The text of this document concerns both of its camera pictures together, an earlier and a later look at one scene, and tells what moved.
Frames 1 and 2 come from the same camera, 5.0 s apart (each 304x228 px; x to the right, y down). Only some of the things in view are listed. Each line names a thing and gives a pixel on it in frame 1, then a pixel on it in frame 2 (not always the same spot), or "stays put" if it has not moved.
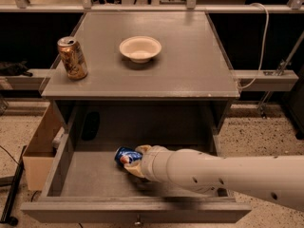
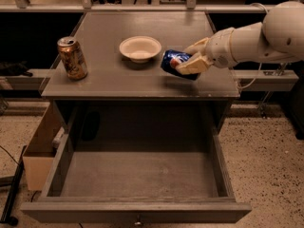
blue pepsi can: x=124 y=155 to x=170 y=59
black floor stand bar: x=9 y=205 stays put
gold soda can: x=73 y=57 stays put
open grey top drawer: x=88 y=186 stays put
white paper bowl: x=140 y=48 stays put
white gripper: x=151 y=162 to x=220 y=47
